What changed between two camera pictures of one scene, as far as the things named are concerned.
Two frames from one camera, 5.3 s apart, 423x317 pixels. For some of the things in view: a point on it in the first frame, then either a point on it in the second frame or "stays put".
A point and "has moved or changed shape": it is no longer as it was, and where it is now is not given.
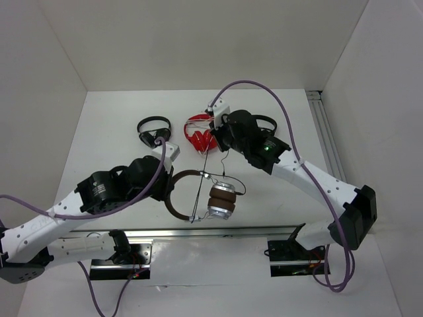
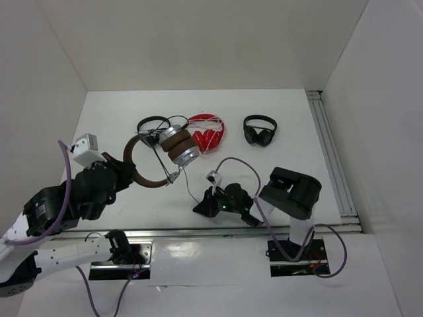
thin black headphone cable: (224, 176) -> (180, 170)
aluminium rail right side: (314, 98) stays put
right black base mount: (289, 258) stays put
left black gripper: (168, 186) -> (126, 170)
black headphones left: (148, 137) stays put
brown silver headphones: (222, 199) has moved or changed shape
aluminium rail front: (238, 232) stays put
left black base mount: (137, 266) stays put
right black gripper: (217, 134) -> (207, 207)
